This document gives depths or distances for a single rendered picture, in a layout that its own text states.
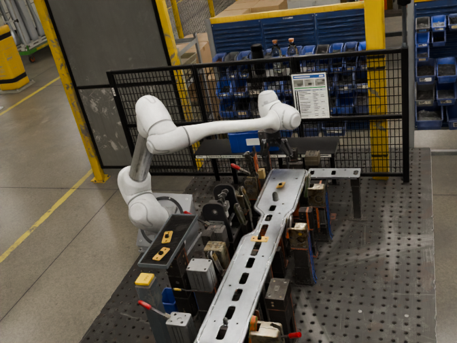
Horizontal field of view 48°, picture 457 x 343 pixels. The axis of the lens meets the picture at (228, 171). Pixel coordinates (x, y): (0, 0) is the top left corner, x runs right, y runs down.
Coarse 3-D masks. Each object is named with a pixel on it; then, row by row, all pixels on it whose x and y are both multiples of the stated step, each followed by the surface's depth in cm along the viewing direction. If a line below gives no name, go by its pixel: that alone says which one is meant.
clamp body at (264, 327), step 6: (258, 324) 189; (264, 324) 188; (270, 324) 187; (276, 324) 187; (258, 330) 191; (264, 330) 185; (270, 330) 185; (276, 330) 184; (282, 330) 188; (252, 336) 185; (258, 336) 184; (264, 336) 183; (270, 336) 183; (276, 336) 182; (252, 342) 187; (258, 342) 186; (264, 342) 185; (270, 342) 184; (276, 342) 183; (282, 342) 189
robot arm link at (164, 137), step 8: (160, 120) 236; (168, 120) 237; (152, 128) 235; (160, 128) 234; (168, 128) 235; (176, 128) 237; (152, 136) 233; (160, 136) 233; (168, 136) 233; (176, 136) 234; (184, 136) 236; (152, 144) 232; (160, 144) 232; (168, 144) 233; (176, 144) 234; (184, 144) 237; (152, 152) 234; (160, 152) 235; (168, 152) 236
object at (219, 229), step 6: (210, 228) 245; (216, 228) 243; (222, 228) 243; (216, 234) 241; (222, 234) 241; (216, 240) 243; (222, 240) 242; (228, 246) 249; (228, 252) 251; (228, 264) 251
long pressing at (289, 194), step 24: (264, 192) 279; (288, 192) 275; (264, 216) 259; (240, 240) 244; (240, 264) 229; (264, 264) 226; (240, 288) 216; (216, 312) 206; (240, 312) 203; (216, 336) 195; (240, 336) 193
